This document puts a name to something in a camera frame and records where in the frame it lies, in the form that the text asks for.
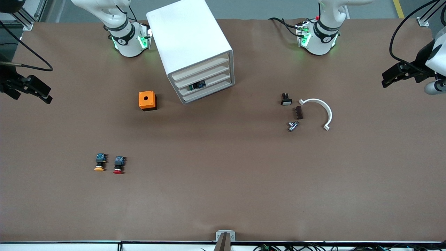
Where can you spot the brown plastic cylinder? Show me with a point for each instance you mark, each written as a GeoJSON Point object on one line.
{"type": "Point", "coordinates": [299, 113]}

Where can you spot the metal corner bracket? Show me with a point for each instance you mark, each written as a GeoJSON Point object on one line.
{"type": "Point", "coordinates": [423, 21]}

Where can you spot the chrome tee valve fitting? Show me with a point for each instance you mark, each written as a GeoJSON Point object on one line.
{"type": "Point", "coordinates": [293, 126]}

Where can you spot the black switch with white face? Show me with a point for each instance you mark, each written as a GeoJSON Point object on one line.
{"type": "Point", "coordinates": [286, 101]}

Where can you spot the grey tapered bar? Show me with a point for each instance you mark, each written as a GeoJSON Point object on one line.
{"type": "Point", "coordinates": [223, 244]}

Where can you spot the grey metal bracket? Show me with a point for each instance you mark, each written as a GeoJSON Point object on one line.
{"type": "Point", "coordinates": [231, 235]}

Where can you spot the red push button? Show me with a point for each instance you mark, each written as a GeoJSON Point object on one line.
{"type": "Point", "coordinates": [119, 165]}

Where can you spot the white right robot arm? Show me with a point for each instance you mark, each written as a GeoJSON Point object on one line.
{"type": "Point", "coordinates": [127, 45]}

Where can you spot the aluminium frame profile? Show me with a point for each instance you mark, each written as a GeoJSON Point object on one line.
{"type": "Point", "coordinates": [28, 19]}

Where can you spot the green terminal connector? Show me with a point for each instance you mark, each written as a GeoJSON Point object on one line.
{"type": "Point", "coordinates": [265, 248]}

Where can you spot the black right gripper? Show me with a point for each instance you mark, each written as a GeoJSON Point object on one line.
{"type": "Point", "coordinates": [7, 81]}

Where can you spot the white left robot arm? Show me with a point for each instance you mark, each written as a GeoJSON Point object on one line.
{"type": "Point", "coordinates": [318, 42]}

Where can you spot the orange box with round hole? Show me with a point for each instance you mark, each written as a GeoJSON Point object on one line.
{"type": "Point", "coordinates": [146, 99]}

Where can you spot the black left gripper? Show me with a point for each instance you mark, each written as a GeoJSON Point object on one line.
{"type": "Point", "coordinates": [415, 68]}

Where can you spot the yellow push button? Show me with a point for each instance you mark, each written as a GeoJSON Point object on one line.
{"type": "Point", "coordinates": [100, 164]}

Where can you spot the white half-round pipe clamp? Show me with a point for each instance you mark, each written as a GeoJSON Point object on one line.
{"type": "Point", "coordinates": [327, 111]}

